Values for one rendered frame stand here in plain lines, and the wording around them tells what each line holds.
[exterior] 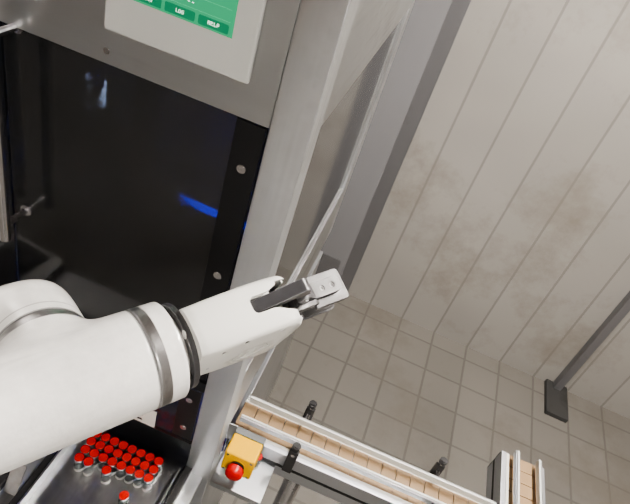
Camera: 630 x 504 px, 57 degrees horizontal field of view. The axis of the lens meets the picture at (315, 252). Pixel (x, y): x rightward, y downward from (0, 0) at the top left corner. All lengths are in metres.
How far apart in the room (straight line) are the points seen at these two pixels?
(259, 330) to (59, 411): 0.16
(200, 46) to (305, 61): 0.14
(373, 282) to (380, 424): 0.84
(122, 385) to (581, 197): 2.62
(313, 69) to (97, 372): 0.49
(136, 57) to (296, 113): 0.24
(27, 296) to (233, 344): 0.17
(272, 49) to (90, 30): 0.27
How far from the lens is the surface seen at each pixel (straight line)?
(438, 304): 3.29
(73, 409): 0.45
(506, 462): 1.76
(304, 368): 2.92
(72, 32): 0.94
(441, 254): 3.10
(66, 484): 1.48
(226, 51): 0.81
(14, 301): 0.51
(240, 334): 0.47
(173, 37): 0.84
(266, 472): 1.53
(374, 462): 1.57
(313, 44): 0.78
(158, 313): 0.48
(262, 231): 0.92
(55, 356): 0.45
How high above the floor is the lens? 2.18
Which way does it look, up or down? 37 degrees down
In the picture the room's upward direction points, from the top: 19 degrees clockwise
